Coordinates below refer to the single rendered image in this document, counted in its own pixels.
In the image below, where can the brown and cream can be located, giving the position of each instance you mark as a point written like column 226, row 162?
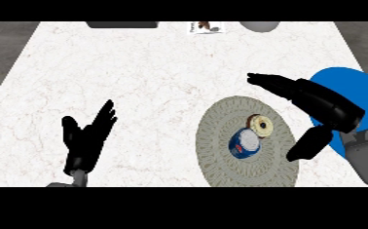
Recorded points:
column 261, row 125

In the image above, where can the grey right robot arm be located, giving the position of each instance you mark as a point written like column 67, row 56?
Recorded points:
column 356, row 150

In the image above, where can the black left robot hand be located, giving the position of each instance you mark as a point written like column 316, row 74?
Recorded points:
column 87, row 142

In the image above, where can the round grey woven placemat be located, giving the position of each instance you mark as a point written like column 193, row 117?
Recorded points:
column 248, row 142

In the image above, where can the blue plate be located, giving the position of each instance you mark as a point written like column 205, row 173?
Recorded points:
column 342, row 86

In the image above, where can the white printed box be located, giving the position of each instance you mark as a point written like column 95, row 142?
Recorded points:
column 206, row 27

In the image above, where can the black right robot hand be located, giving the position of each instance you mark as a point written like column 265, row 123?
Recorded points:
column 317, row 106

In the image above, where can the grey rounded object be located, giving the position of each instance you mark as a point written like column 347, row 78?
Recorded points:
column 260, row 26

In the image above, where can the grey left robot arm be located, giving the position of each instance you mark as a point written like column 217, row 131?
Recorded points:
column 72, row 179

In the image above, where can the dark grey flat appliance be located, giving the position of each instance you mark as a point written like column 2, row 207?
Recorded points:
column 124, row 24

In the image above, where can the blue can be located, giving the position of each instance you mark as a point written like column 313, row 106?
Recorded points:
column 245, row 144

